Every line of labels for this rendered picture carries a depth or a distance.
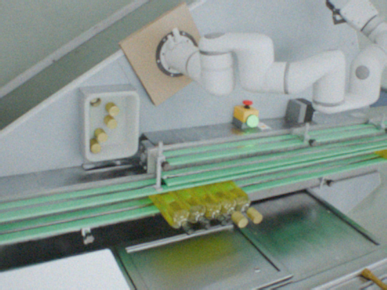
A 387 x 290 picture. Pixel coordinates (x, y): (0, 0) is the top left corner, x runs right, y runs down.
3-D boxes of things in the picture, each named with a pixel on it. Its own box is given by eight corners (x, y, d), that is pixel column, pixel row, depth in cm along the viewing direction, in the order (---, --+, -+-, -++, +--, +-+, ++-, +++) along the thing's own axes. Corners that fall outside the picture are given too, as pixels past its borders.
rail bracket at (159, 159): (145, 179, 136) (160, 199, 126) (147, 133, 129) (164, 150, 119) (153, 178, 137) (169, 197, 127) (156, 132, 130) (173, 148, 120)
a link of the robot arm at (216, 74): (188, 87, 123) (215, 104, 111) (182, 45, 116) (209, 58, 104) (215, 78, 127) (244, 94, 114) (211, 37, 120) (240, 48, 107)
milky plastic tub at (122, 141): (79, 151, 134) (86, 163, 128) (78, 86, 125) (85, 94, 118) (128, 145, 142) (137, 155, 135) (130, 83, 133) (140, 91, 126)
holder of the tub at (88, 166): (80, 164, 137) (86, 175, 131) (78, 86, 125) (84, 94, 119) (128, 157, 145) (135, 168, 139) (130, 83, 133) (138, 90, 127)
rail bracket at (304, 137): (287, 133, 160) (309, 147, 149) (290, 116, 157) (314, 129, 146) (294, 132, 162) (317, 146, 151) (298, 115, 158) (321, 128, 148)
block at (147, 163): (137, 165, 140) (145, 175, 135) (138, 140, 136) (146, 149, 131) (147, 163, 142) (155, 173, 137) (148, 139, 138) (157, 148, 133)
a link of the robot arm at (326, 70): (283, 108, 105) (340, 112, 100) (283, 56, 99) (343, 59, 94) (294, 90, 116) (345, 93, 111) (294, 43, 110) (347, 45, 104)
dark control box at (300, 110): (285, 116, 173) (298, 123, 166) (288, 98, 170) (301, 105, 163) (299, 114, 177) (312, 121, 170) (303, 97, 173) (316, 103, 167)
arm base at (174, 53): (150, 37, 127) (171, 47, 115) (184, 20, 130) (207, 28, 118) (167, 79, 136) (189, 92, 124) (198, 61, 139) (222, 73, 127)
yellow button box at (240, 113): (231, 121, 160) (242, 129, 154) (233, 103, 157) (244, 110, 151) (245, 120, 163) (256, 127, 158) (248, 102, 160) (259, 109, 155)
